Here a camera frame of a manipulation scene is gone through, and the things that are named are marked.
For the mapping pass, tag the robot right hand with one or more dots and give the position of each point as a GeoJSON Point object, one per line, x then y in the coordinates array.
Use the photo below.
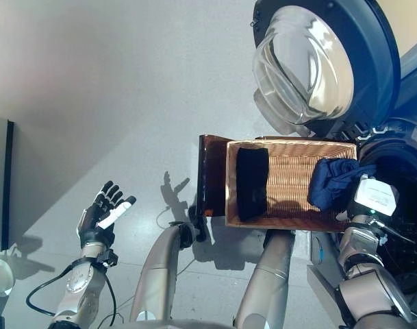
{"type": "Point", "coordinates": [376, 195]}

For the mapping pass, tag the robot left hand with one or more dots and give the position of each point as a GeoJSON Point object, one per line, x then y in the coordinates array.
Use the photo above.
{"type": "Point", "coordinates": [95, 222]}

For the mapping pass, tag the navy blue garment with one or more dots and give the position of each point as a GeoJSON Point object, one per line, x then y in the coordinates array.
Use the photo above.
{"type": "Point", "coordinates": [331, 185]}

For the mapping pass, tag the black garment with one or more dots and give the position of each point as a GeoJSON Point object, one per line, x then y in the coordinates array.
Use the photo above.
{"type": "Point", "coordinates": [252, 185]}

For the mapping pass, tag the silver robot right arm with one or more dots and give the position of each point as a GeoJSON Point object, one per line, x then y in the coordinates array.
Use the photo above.
{"type": "Point", "coordinates": [369, 291]}

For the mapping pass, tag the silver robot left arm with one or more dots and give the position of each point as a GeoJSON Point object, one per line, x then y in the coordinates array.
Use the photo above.
{"type": "Point", "coordinates": [78, 284]}

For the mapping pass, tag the round washing machine door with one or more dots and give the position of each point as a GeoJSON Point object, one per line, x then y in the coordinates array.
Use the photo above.
{"type": "Point", "coordinates": [376, 51]}

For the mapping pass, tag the woven wicker laundry basket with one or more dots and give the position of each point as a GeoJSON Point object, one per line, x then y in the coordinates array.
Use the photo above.
{"type": "Point", "coordinates": [290, 178]}

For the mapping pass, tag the white rounded object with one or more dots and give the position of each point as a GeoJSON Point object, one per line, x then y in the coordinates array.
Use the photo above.
{"type": "Point", "coordinates": [1, 274]}

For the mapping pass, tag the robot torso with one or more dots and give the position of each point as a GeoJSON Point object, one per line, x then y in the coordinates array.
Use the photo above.
{"type": "Point", "coordinates": [167, 323]}

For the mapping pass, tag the glossy dark brown stool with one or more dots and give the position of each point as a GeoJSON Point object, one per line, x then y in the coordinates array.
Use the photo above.
{"type": "Point", "coordinates": [215, 178]}

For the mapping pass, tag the robot right leg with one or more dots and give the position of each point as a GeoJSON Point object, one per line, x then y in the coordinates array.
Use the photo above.
{"type": "Point", "coordinates": [266, 274]}

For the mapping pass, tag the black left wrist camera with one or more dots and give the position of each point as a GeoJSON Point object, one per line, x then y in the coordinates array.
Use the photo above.
{"type": "Point", "coordinates": [109, 258]}

